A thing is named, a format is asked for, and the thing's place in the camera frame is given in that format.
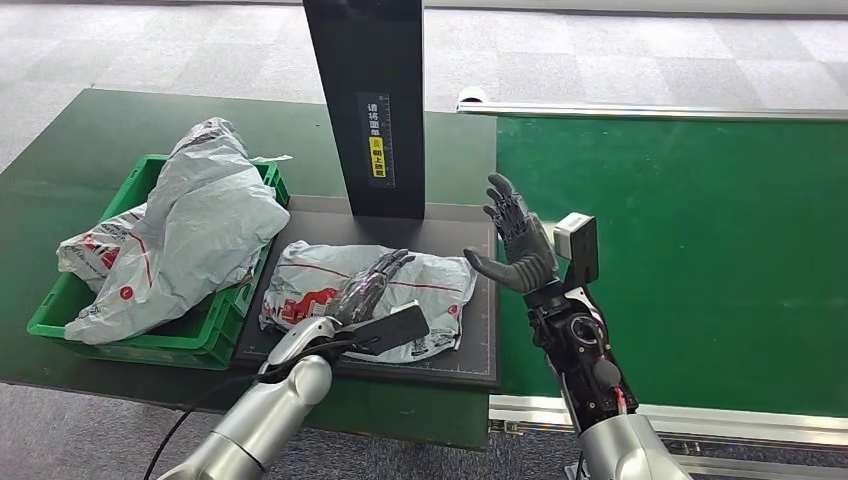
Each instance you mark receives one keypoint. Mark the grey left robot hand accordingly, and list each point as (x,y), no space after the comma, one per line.
(364,288)

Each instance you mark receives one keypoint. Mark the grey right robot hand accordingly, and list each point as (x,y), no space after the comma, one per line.
(526,255)

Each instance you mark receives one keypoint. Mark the grey package bag red print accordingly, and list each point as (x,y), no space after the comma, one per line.
(424,291)

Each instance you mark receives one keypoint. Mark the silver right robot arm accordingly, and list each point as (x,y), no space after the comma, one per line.
(596,384)

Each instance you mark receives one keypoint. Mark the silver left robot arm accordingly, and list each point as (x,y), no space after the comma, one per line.
(265,417)

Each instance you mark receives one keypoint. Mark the black weighing scale platform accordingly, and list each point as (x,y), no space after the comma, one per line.
(477,344)

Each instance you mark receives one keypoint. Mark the green plastic basket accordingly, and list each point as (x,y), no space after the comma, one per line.
(192,338)

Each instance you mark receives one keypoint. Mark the black yellow label sticker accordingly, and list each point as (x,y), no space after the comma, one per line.
(378,156)

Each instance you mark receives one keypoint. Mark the white conveyor roller end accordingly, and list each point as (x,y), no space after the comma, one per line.
(472,95)

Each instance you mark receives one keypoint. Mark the green conveyor belt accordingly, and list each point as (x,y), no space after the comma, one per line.
(696,232)

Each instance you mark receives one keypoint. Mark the large plain grey mailer bag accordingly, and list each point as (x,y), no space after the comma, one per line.
(199,225)

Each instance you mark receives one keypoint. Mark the black scanner column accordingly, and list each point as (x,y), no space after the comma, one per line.
(364,60)

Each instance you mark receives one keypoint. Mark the grey mailer bag red print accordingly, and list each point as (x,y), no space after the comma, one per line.
(89,255)

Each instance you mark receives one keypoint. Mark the dark green table mat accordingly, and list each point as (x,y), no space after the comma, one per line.
(86,132)

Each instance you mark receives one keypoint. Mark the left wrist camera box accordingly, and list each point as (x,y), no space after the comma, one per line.
(397,328)

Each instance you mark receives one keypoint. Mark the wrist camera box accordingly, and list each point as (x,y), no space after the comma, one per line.
(583,248)
(397,328)

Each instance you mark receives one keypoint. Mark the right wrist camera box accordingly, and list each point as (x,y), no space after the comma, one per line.
(583,248)

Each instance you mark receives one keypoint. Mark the long thin aluminium conveyor rail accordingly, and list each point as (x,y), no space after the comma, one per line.
(662,110)

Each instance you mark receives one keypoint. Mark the broad aluminium conveyor rail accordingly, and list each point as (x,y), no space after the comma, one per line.
(729,424)

